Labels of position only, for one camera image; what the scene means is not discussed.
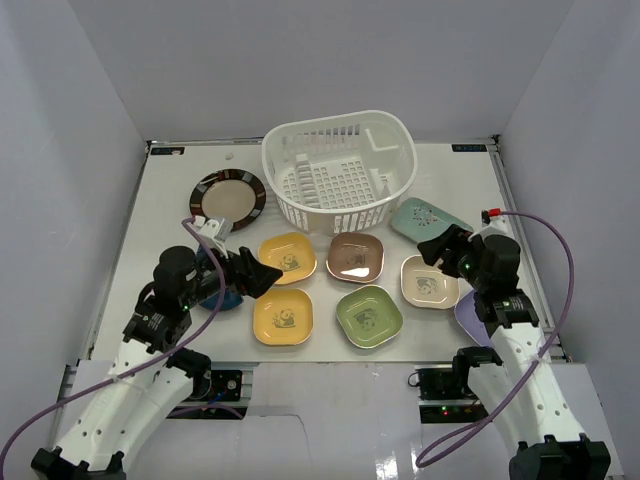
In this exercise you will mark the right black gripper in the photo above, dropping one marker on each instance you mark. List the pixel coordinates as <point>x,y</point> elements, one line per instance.
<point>456,240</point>

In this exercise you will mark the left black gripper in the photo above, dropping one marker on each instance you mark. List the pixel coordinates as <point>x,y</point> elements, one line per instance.
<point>235,273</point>

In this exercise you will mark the dark blue leaf plate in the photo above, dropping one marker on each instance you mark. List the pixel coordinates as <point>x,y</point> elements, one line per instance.
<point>231,300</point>

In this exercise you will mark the teal floral plate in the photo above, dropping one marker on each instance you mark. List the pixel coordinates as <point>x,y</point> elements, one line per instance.
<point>418,220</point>

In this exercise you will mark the cream panda plate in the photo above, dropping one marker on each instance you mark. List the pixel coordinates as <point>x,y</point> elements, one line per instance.
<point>424,286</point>

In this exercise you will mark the yellow panda plate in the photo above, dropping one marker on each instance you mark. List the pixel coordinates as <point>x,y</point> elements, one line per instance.
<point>292,253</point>
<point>283,317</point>

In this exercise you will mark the lavender plate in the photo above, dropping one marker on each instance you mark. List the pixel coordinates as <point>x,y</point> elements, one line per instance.
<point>467,319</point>

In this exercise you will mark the round dark striped plate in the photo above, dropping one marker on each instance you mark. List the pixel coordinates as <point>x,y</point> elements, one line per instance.
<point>233,194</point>

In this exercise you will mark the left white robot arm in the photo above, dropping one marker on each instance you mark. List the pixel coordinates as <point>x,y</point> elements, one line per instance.
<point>151,374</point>

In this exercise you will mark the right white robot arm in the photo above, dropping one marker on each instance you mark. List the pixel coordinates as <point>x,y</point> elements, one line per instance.
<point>513,377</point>

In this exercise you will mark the white plastic dish bin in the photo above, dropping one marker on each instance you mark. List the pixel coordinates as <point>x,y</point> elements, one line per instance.
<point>343,173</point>

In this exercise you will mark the brown square plate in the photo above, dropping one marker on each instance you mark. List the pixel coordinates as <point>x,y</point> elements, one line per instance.
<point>355,257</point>

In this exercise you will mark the green panda plate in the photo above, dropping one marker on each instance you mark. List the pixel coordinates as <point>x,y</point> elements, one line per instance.
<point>369,317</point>

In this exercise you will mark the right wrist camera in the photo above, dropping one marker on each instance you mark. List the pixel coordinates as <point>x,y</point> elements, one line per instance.
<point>493,223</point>

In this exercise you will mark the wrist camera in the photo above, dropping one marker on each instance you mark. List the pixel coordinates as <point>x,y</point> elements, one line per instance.
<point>213,231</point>
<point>493,223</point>

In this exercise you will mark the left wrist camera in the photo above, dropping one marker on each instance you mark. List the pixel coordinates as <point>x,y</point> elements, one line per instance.
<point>213,231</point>

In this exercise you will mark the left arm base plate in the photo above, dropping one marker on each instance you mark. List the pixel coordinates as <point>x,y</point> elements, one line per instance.
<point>218,396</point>

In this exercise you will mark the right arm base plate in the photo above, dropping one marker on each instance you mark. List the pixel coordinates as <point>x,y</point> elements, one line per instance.
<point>442,400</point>

